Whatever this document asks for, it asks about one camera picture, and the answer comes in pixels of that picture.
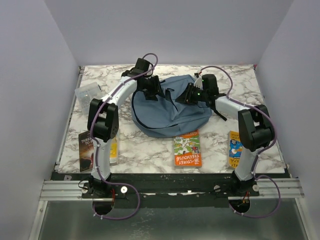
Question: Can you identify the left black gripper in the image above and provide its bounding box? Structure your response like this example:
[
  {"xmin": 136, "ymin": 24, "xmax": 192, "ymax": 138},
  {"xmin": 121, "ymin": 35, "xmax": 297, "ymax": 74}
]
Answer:
[{"xmin": 139, "ymin": 75, "xmax": 165, "ymax": 101}]

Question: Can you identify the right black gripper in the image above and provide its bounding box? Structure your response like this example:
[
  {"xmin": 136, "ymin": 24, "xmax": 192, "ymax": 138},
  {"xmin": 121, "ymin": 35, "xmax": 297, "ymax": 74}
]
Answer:
[{"xmin": 175, "ymin": 83, "xmax": 208, "ymax": 106}]

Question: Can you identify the blue student backpack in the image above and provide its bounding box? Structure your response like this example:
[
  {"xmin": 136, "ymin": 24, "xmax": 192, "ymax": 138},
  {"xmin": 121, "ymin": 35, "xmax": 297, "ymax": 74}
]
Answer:
[{"xmin": 131, "ymin": 74, "xmax": 227, "ymax": 138}]

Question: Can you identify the orange treehouse book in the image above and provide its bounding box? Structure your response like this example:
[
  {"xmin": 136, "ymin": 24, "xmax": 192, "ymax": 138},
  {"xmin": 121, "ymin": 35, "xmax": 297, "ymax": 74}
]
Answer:
[{"xmin": 174, "ymin": 129, "xmax": 202, "ymax": 168}]

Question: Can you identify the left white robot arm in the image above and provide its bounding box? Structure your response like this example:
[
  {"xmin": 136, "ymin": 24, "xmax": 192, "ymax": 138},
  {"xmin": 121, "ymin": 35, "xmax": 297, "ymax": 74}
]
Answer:
[{"xmin": 87, "ymin": 57, "xmax": 158, "ymax": 198}]

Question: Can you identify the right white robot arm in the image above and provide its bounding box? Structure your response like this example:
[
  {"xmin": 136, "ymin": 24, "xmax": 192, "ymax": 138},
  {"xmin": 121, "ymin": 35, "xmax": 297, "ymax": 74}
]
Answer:
[{"xmin": 176, "ymin": 73, "xmax": 276, "ymax": 196}]

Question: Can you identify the yellow cover book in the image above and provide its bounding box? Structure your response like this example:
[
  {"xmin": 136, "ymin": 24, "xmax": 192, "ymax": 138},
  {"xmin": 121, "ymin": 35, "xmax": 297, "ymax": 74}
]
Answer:
[{"xmin": 109, "ymin": 138, "xmax": 119, "ymax": 165}]

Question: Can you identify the clear plastic storage box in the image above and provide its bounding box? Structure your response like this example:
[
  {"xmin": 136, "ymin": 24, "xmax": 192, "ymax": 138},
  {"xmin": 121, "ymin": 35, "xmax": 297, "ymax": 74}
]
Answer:
[{"xmin": 74, "ymin": 82, "xmax": 102, "ymax": 115}]

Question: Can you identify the yellow blue treehouse book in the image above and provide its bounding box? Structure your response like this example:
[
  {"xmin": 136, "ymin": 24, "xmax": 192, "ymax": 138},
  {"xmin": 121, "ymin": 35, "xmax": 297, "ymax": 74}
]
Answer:
[{"xmin": 227, "ymin": 131, "xmax": 243, "ymax": 169}]

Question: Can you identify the dark sunset cover book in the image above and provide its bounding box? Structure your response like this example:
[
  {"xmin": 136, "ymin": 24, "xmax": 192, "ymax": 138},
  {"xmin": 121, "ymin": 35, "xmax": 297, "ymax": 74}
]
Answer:
[{"xmin": 78, "ymin": 131, "xmax": 94, "ymax": 172}]

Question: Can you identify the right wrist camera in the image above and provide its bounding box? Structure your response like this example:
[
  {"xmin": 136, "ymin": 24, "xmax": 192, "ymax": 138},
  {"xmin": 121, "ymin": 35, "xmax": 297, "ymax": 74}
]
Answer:
[{"xmin": 194, "ymin": 76, "xmax": 203, "ymax": 89}]

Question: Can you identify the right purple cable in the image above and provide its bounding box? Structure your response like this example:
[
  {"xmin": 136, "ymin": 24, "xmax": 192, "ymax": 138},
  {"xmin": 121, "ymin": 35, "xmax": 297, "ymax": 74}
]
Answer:
[{"xmin": 194, "ymin": 65, "xmax": 282, "ymax": 218}]

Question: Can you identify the purple cable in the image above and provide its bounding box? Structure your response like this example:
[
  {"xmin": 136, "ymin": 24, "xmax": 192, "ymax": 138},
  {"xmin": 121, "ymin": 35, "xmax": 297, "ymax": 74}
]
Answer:
[
  {"xmin": 194, "ymin": 65, "xmax": 282, "ymax": 218},
  {"xmin": 89, "ymin": 52, "xmax": 159, "ymax": 221}
]

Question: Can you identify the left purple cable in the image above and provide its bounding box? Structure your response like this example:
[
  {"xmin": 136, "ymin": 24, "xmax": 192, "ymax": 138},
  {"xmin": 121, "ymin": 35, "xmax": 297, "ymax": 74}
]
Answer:
[{"xmin": 89, "ymin": 52, "xmax": 159, "ymax": 221}]

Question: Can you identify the aluminium mounting rail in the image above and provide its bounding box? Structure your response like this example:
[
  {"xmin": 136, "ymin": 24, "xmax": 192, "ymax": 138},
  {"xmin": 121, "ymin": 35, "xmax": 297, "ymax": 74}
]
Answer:
[{"xmin": 39, "ymin": 178, "xmax": 305, "ymax": 202}]

